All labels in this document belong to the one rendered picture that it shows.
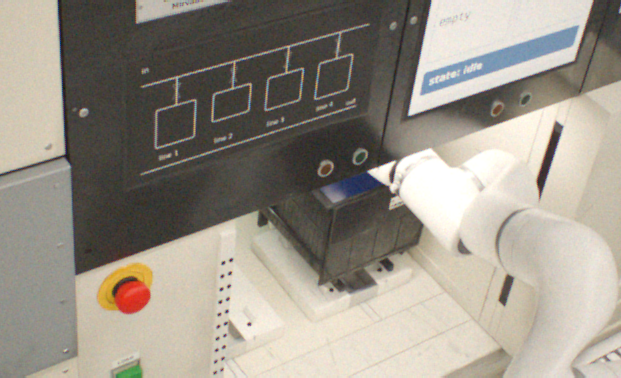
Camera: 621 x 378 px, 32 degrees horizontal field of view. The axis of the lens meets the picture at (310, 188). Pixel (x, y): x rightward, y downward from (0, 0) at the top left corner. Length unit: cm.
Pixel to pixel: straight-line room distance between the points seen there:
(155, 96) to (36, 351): 32
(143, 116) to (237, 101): 11
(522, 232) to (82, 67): 55
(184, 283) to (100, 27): 39
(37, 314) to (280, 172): 31
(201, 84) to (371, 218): 71
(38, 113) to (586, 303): 60
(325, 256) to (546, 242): 58
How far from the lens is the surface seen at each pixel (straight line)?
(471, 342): 187
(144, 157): 109
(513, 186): 144
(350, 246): 174
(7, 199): 104
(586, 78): 152
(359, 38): 117
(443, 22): 124
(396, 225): 179
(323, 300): 184
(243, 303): 182
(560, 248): 120
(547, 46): 141
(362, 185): 184
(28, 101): 99
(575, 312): 118
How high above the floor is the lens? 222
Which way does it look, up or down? 40 degrees down
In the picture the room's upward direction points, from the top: 8 degrees clockwise
